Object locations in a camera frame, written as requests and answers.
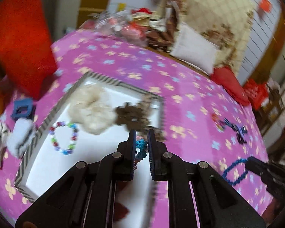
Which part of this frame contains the clear plastic snack bag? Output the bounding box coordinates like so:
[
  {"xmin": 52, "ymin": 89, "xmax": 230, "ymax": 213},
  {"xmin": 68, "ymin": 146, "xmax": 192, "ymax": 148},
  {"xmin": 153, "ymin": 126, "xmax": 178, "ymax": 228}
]
[{"xmin": 92, "ymin": 10, "xmax": 148, "ymax": 47}]

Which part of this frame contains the red heart cushion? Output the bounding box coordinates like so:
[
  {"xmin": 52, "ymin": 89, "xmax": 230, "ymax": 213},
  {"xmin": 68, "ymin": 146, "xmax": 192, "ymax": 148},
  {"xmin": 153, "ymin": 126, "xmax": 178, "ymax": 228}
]
[{"xmin": 210, "ymin": 66, "xmax": 250, "ymax": 106}]

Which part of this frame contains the multicolour bead bracelet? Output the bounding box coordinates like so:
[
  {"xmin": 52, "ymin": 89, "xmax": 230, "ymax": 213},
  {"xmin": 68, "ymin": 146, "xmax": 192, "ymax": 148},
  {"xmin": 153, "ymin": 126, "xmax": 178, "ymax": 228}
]
[{"xmin": 49, "ymin": 120, "xmax": 79, "ymax": 156}]

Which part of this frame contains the white small pillow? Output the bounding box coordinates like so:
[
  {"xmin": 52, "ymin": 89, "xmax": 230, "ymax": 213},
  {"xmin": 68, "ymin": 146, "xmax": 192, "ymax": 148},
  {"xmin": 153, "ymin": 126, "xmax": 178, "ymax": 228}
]
[{"xmin": 170, "ymin": 22, "xmax": 218, "ymax": 75}]

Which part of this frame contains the blue hair claw clip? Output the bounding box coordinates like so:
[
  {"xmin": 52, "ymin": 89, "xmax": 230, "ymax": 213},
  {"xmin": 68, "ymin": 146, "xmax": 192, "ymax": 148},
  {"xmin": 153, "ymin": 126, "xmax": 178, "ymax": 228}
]
[{"xmin": 11, "ymin": 98, "xmax": 36, "ymax": 121}]

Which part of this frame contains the white box with striped rim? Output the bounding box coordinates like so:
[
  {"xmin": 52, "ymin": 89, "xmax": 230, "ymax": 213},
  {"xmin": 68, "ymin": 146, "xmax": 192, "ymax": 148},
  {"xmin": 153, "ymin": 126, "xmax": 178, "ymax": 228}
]
[{"xmin": 14, "ymin": 72, "xmax": 156, "ymax": 227}]

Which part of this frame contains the pink floral bed blanket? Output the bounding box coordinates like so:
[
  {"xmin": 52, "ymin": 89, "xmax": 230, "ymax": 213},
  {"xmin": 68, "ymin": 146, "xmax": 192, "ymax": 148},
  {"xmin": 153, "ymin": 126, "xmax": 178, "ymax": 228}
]
[{"xmin": 35, "ymin": 30, "xmax": 268, "ymax": 172}]

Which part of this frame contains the red gift bag left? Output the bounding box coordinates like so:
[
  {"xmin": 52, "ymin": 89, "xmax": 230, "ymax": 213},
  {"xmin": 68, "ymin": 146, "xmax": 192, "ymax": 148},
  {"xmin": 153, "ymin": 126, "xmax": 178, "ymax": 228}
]
[{"xmin": 0, "ymin": 0, "xmax": 58, "ymax": 99}]

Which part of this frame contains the floral beige quilt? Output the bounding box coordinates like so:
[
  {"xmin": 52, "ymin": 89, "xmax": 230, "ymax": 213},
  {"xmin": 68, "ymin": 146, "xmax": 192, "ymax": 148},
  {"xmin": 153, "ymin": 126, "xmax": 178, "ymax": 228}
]
[{"xmin": 154, "ymin": 0, "xmax": 256, "ymax": 77}]

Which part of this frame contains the wooden shelf right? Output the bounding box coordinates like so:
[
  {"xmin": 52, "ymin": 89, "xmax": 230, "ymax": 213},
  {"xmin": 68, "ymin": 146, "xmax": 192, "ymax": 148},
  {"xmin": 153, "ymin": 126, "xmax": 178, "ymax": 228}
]
[{"xmin": 256, "ymin": 79, "xmax": 285, "ymax": 149}]

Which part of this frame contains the brown scrunchie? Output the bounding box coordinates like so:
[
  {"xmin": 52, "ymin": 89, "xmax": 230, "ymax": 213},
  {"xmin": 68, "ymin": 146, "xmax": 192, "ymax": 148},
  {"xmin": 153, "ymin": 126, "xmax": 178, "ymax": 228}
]
[{"xmin": 115, "ymin": 102, "xmax": 149, "ymax": 131}]

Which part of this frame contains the red shopping bag right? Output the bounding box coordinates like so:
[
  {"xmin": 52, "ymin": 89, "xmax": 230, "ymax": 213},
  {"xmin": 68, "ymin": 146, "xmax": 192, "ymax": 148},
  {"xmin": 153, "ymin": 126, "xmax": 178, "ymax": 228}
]
[{"xmin": 243, "ymin": 79, "xmax": 269, "ymax": 110}]

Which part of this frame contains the cream lace scrunchie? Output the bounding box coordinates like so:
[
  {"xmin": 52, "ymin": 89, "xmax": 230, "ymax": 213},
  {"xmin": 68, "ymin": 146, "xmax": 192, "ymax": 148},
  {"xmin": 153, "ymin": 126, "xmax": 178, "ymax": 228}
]
[{"xmin": 68, "ymin": 84, "xmax": 117, "ymax": 135}]

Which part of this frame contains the leopard print bow hair clip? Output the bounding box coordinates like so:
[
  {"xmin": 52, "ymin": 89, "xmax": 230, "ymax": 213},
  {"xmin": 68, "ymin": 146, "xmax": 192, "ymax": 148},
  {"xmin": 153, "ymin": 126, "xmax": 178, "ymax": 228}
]
[{"xmin": 137, "ymin": 94, "xmax": 166, "ymax": 142}]

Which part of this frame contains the red fabric flower accessory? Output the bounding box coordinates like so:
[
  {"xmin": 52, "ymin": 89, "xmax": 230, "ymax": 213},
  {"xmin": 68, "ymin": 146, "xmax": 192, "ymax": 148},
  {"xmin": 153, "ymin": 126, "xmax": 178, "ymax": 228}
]
[{"xmin": 113, "ymin": 202, "xmax": 130, "ymax": 222}]

